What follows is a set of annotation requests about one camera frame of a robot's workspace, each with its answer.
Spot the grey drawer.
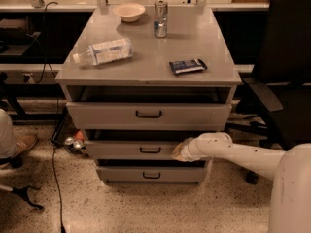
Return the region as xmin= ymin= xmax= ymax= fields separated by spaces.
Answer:
xmin=96 ymin=159 xmax=207 ymax=183
xmin=66 ymin=102 xmax=231 ymax=131
xmin=86 ymin=130 xmax=202 ymax=160

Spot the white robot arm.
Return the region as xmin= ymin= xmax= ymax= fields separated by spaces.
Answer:
xmin=172 ymin=133 xmax=311 ymax=233

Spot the grey bottom drawer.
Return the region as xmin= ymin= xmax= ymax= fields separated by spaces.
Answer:
xmin=96 ymin=159 xmax=207 ymax=183

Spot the grey drawer cabinet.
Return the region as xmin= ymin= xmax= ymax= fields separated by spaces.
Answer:
xmin=55 ymin=4 xmax=243 ymax=186

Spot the grey top drawer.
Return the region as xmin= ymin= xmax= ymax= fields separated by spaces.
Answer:
xmin=66 ymin=102 xmax=231 ymax=131

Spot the dark blue snack packet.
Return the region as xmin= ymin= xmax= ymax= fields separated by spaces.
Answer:
xmin=169 ymin=59 xmax=207 ymax=76

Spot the black office chair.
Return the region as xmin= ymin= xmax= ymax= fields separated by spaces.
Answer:
xmin=223 ymin=0 xmax=311 ymax=185

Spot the clear plastic water bottle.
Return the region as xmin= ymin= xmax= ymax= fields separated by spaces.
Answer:
xmin=72 ymin=38 xmax=133 ymax=66

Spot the silver drink can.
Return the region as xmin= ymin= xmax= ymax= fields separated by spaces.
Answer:
xmin=154 ymin=0 xmax=168 ymax=38

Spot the beige bowl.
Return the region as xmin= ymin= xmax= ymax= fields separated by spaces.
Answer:
xmin=113 ymin=3 xmax=146 ymax=22

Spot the black chair base left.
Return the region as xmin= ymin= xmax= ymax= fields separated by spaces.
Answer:
xmin=0 ymin=184 xmax=44 ymax=210

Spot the person leg and shoe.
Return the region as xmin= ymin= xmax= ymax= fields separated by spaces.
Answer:
xmin=0 ymin=109 xmax=38 ymax=169

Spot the wire basket with cans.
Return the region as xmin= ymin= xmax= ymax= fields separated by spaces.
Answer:
xmin=51 ymin=114 xmax=87 ymax=156

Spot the black floor cable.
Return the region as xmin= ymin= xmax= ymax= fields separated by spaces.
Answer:
xmin=52 ymin=146 xmax=67 ymax=233

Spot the wall power outlet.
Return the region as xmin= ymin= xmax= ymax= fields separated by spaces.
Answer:
xmin=23 ymin=74 xmax=35 ymax=83

